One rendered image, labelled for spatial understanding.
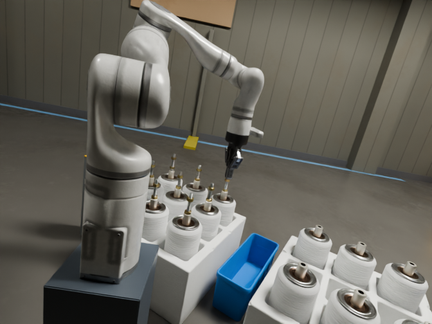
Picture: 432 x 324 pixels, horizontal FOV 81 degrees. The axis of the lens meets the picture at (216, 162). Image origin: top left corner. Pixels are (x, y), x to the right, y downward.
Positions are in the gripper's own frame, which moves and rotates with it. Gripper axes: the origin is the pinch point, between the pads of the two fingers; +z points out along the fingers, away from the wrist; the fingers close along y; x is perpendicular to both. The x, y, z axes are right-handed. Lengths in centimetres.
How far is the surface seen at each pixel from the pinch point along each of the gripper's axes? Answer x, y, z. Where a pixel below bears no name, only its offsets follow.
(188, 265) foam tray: -15.2, 25.9, 17.1
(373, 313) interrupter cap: 18, 49, 10
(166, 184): -19.3, -11.6, 11.2
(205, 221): -9.2, 13.2, 11.6
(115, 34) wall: -70, -247, -62
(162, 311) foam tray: -19.6, 24.4, 33.0
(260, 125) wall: 104, -205, 4
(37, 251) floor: -58, -4, 35
